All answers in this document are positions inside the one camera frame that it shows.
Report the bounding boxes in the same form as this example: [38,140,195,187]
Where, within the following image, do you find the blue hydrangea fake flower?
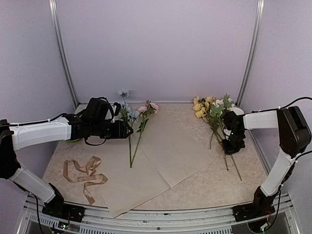
[117,88,140,168]

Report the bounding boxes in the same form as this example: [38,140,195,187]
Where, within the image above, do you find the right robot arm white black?
[222,106,312,197]

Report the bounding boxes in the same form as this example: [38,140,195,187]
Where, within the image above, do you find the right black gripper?
[222,130,246,154]

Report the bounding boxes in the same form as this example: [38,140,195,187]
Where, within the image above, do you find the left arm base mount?
[42,203,85,223]

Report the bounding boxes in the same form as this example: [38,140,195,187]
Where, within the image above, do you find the yellow rose fake flower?
[193,96,218,149]

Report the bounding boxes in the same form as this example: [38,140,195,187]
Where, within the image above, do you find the aluminium frame post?
[236,0,265,107]
[49,0,79,108]

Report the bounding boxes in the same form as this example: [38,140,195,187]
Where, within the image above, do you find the beige wrapping paper sheet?
[83,103,214,217]

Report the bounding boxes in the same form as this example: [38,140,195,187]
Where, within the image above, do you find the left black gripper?
[91,119,134,139]

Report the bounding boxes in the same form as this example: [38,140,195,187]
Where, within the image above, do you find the light blue mug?
[230,107,244,116]

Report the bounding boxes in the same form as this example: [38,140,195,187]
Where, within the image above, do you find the right aluminium frame post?
[236,0,265,107]

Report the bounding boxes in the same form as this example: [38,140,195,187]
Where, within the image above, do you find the white rose fake flower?
[206,94,236,171]

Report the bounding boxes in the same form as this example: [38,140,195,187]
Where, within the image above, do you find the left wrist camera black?
[81,97,121,123]

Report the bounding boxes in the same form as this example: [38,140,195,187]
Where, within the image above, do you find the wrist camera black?
[222,111,245,137]
[81,97,121,123]

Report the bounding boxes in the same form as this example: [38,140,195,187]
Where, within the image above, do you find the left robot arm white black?
[0,114,134,217]

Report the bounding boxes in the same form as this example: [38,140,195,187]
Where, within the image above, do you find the green plate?
[66,138,81,143]

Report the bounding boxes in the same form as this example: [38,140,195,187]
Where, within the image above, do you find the pink fake flower stem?
[130,100,159,168]

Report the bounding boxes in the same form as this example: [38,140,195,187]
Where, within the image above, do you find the front aluminium rail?
[23,194,293,234]

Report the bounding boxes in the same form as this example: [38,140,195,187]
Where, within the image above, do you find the left aluminium frame post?
[49,0,79,108]

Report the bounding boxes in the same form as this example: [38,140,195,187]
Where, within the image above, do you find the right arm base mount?
[232,203,275,222]

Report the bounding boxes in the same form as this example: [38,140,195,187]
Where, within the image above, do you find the tan satin ribbon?
[63,156,108,205]

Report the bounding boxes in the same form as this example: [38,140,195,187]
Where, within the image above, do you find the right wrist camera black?
[222,111,245,137]

